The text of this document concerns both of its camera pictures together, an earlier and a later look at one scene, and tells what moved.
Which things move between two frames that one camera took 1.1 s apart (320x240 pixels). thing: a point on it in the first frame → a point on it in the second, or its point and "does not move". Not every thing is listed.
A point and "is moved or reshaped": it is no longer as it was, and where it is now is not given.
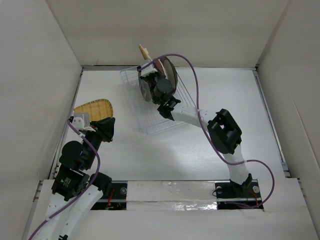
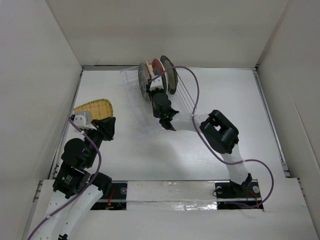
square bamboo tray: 144,53 is moved or reshaped
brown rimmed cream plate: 170,71 does not move
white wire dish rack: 151,121 does not move
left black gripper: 104,128 does not move
